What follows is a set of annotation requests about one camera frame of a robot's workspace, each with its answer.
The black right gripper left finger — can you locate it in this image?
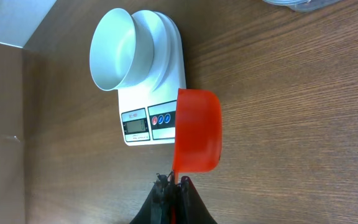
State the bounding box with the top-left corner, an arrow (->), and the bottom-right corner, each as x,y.
130,174 -> 172,224

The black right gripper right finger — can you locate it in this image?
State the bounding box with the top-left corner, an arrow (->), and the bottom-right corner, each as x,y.
175,176 -> 217,224

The red plastic measuring scoop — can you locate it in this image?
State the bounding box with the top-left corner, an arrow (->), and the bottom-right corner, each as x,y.
172,88 -> 223,183

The white digital kitchen scale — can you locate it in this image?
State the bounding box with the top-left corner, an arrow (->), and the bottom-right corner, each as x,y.
118,10 -> 186,146

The white round bowl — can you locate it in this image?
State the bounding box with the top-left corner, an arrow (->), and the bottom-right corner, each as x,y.
89,8 -> 154,91

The clear plastic bean container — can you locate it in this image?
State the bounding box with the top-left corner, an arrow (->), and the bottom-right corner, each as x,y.
263,0 -> 340,12

